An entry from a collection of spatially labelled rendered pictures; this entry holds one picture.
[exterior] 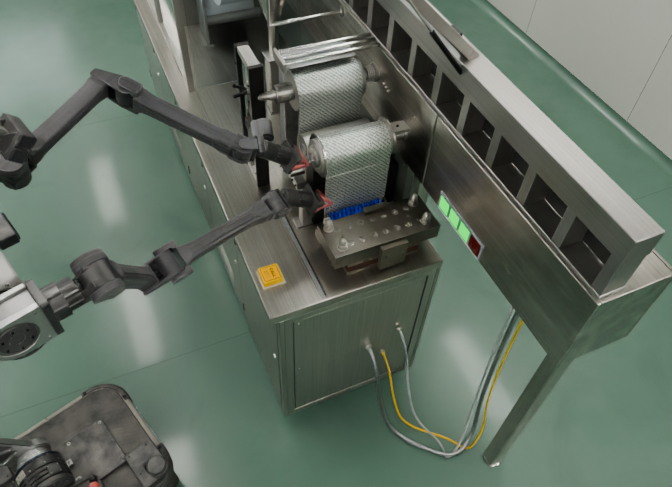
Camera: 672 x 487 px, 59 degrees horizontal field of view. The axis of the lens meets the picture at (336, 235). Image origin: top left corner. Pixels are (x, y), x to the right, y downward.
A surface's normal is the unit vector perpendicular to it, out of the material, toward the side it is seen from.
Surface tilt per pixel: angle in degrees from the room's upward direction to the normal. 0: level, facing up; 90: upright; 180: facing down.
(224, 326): 0
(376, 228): 0
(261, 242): 0
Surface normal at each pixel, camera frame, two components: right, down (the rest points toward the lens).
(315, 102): 0.40, 0.73
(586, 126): 0.04, -0.65
